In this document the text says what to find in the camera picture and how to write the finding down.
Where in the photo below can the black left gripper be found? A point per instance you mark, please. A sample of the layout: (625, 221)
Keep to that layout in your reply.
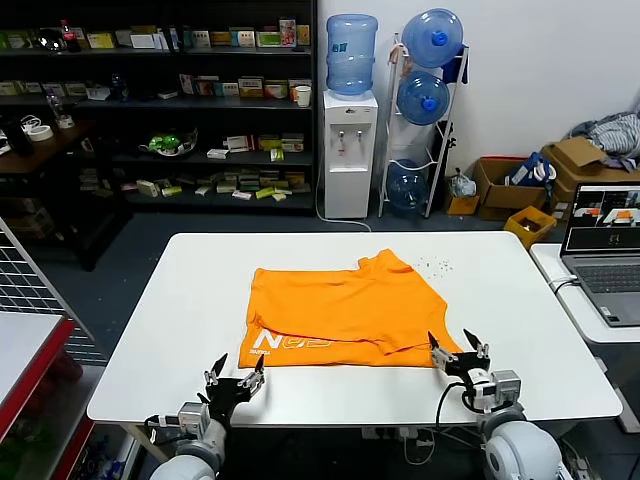
(225, 395)

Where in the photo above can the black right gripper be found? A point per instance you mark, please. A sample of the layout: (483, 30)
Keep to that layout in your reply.
(462, 367)

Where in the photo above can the orange t-shirt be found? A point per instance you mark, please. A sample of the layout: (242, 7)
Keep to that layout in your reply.
(340, 305)

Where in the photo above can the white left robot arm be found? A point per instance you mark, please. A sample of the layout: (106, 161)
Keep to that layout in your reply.
(190, 460)

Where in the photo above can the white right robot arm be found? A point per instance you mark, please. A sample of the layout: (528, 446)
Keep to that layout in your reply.
(520, 450)

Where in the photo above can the grey blue clothes pile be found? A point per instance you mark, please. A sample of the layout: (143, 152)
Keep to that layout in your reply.
(615, 132)

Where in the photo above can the white work table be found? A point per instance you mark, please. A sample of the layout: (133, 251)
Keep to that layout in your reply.
(175, 325)

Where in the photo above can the white power strip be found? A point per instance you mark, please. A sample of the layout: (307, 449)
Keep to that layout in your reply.
(400, 433)

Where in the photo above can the white side table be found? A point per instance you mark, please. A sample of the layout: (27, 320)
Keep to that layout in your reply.
(590, 325)

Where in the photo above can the yellow plastic bin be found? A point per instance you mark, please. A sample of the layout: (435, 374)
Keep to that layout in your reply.
(520, 235)

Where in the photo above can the small yellow cardboard box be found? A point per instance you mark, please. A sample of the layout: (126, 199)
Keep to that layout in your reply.
(462, 206)

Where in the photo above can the grey open laptop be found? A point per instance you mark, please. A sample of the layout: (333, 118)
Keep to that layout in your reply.
(600, 280)

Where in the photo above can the open brown cardboard box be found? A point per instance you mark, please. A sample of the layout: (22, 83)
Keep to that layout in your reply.
(505, 197)

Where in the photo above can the grey floor power strip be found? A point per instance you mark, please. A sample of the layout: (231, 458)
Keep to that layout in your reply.
(582, 470)

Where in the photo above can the crumpled clear plastic bag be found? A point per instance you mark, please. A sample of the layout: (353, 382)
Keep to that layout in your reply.
(462, 185)

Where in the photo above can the blue water jug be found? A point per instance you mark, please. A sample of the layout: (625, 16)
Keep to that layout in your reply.
(351, 59)
(415, 99)
(407, 192)
(425, 39)

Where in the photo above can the blue white bag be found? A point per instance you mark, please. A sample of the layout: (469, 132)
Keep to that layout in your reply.
(522, 172)

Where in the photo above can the white water dispenser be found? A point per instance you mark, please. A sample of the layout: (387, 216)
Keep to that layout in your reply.
(350, 190)

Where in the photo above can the large brown cardboard box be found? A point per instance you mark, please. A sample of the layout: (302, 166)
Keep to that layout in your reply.
(575, 155)

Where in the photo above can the white red medicine box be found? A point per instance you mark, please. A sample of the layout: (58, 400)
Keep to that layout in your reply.
(241, 143)

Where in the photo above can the white paper cup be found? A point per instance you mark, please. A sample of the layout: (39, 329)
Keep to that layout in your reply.
(302, 96)

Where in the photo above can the black shelving unit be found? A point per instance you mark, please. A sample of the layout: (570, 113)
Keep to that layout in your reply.
(140, 105)

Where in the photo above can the yellow white medicine box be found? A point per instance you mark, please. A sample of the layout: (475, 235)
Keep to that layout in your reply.
(251, 87)

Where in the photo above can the orange white medicine box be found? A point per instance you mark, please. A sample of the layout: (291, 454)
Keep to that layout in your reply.
(276, 89)

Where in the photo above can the brown wooden table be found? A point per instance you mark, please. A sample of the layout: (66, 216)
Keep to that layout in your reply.
(50, 145)

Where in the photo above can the white tape roll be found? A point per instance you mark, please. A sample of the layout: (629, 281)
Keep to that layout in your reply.
(49, 133)

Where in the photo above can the small blue bottle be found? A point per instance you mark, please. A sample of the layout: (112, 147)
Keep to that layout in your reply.
(119, 89)

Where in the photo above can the black box device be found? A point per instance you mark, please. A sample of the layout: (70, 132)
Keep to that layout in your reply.
(20, 140)

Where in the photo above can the green white box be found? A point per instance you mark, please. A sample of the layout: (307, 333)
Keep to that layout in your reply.
(268, 39)

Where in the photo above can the pink upright box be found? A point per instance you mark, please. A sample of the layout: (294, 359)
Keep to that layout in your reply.
(287, 33)

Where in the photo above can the plain white box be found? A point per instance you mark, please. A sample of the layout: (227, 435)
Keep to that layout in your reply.
(146, 41)

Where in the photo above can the small orange box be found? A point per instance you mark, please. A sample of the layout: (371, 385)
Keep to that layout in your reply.
(303, 35)

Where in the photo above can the cola bottle with red label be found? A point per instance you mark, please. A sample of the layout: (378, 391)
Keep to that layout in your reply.
(71, 42)

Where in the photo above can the dark shiny bowl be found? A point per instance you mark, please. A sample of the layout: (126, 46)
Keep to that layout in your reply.
(49, 40)

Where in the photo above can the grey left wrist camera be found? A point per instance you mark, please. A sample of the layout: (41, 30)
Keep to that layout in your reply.
(192, 417)

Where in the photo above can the white cart with red frame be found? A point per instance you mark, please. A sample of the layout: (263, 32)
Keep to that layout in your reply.
(20, 345)

